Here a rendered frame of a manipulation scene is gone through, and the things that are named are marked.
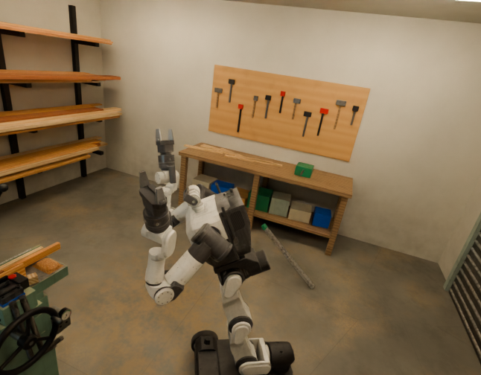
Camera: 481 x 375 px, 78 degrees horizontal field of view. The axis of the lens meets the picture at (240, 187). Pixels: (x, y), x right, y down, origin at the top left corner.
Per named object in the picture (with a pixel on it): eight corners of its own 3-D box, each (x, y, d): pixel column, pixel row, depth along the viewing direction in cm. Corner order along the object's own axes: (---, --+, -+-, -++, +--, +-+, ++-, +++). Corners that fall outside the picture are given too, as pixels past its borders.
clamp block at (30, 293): (4, 327, 123) (1, 311, 120) (-17, 315, 127) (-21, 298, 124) (39, 304, 136) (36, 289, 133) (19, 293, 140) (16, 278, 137)
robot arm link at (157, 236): (135, 220, 105) (140, 241, 112) (159, 231, 102) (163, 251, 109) (155, 202, 113) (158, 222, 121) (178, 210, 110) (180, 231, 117)
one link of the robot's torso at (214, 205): (251, 227, 173) (231, 174, 157) (266, 264, 142) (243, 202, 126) (203, 245, 172) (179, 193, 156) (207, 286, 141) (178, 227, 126)
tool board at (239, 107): (348, 162, 376) (371, 88, 341) (207, 130, 429) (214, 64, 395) (349, 161, 380) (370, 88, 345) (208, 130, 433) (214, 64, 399)
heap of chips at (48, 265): (48, 274, 150) (48, 270, 149) (31, 265, 154) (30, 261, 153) (64, 265, 157) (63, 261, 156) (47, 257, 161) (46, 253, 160)
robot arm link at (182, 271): (162, 290, 132) (196, 252, 133) (171, 310, 121) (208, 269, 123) (143, 280, 124) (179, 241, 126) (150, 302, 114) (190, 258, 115)
